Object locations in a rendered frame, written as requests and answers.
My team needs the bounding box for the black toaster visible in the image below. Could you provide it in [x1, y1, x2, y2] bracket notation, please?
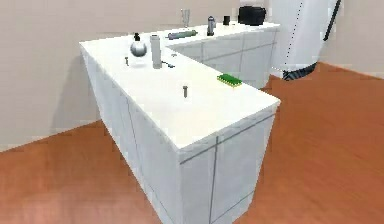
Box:
[237, 5, 267, 27]

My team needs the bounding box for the black fridge handle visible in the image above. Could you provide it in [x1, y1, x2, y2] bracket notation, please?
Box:
[323, 0, 342, 42]

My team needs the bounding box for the white fridge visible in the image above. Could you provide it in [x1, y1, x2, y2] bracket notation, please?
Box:
[268, 0, 342, 82]

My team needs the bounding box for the green rolled cylinder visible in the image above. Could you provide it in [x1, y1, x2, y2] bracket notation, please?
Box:
[167, 29, 198, 40]

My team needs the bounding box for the green sponge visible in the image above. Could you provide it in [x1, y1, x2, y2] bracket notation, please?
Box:
[216, 73, 243, 88]

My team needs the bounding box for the white kitchen counter cabinet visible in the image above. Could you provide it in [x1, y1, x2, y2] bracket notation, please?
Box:
[78, 21, 282, 224]

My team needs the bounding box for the grey metal bottle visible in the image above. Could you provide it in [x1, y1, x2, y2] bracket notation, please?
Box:
[206, 15, 217, 37]

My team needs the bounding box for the clear glass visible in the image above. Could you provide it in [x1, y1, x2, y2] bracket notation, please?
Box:
[181, 8, 191, 29]

